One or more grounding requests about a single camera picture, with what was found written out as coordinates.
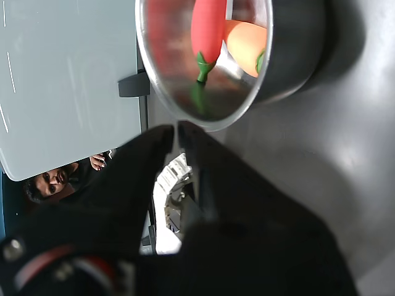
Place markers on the red toy chilli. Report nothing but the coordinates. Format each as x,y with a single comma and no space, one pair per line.
206,31

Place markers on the person's hand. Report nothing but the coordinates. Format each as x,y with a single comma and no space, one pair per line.
98,161

